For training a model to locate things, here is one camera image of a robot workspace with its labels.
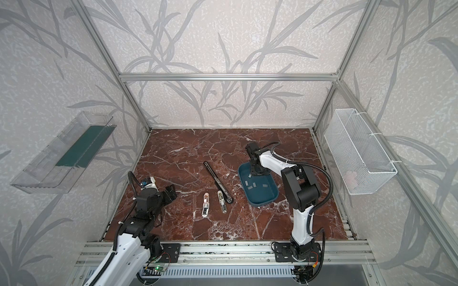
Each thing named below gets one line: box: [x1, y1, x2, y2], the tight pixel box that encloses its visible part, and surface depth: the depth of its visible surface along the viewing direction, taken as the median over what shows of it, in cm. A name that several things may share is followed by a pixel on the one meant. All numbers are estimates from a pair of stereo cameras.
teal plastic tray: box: [237, 161, 280, 207], surface depth 95 cm
